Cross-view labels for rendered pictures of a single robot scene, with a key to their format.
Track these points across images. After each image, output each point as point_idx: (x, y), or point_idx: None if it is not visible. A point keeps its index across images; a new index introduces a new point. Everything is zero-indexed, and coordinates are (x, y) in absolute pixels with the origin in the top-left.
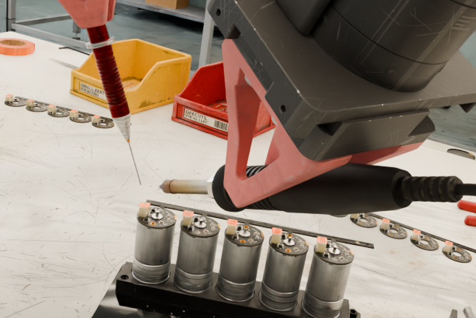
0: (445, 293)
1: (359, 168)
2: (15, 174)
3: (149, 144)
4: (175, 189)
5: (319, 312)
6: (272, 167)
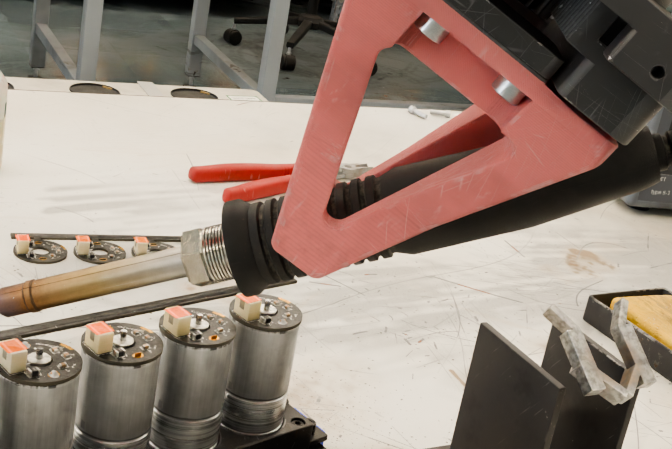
0: (311, 319)
1: None
2: None
3: None
4: (55, 299)
5: (267, 423)
6: (473, 180)
